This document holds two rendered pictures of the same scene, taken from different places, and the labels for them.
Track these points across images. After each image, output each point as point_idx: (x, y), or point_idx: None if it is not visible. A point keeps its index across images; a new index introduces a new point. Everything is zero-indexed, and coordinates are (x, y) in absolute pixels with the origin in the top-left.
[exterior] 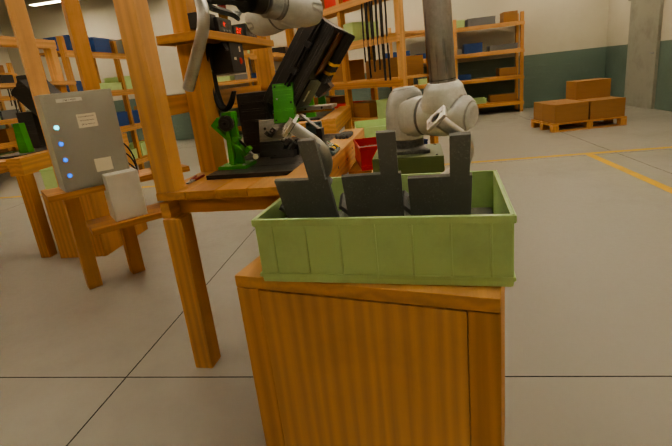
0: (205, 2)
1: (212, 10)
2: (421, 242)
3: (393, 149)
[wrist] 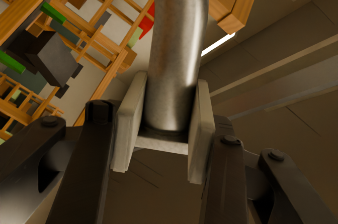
0: None
1: (38, 124)
2: None
3: None
